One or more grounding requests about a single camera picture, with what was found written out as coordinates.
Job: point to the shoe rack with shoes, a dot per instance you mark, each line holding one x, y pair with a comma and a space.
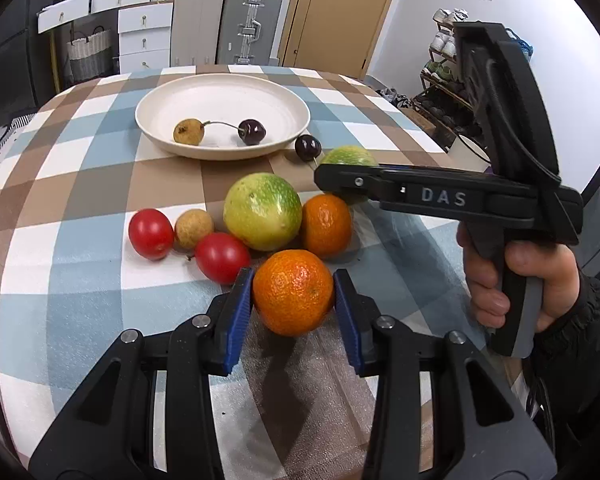
445, 45

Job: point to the orange mandarin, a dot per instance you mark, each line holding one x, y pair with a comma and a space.
326, 226
292, 292

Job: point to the white drawer cabinet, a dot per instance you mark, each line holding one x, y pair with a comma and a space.
145, 20

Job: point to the striped mat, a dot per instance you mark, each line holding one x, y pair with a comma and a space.
17, 122

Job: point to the cream round plate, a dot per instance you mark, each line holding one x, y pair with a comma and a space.
220, 100

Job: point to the grey suitcase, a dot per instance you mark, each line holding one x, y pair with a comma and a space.
250, 20

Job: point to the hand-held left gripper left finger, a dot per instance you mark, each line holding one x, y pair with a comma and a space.
240, 310

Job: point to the dark glass cabinet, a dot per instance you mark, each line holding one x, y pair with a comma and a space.
10, 60

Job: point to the beige suitcase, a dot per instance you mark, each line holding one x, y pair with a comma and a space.
197, 20

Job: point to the brown longan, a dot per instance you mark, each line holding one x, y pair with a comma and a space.
194, 229
187, 131

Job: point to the green yellow passion fruit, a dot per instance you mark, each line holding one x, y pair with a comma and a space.
350, 156
262, 211

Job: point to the person's right forearm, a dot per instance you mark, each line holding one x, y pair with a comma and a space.
575, 370

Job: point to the red tomato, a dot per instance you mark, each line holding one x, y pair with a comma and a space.
151, 233
222, 257

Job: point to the yellow pole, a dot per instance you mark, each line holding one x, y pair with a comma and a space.
56, 60

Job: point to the wooden shoe rack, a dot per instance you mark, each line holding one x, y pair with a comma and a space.
445, 110

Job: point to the dark red cherry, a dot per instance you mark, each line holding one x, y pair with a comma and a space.
308, 148
252, 132

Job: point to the wicker basket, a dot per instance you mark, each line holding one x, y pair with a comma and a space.
89, 55

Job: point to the person's right hand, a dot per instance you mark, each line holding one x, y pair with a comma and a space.
550, 265

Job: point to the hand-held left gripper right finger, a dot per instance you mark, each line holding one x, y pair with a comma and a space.
347, 315

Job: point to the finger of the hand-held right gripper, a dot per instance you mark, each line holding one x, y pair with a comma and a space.
347, 180

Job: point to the wooden door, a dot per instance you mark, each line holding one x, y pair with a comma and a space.
340, 15

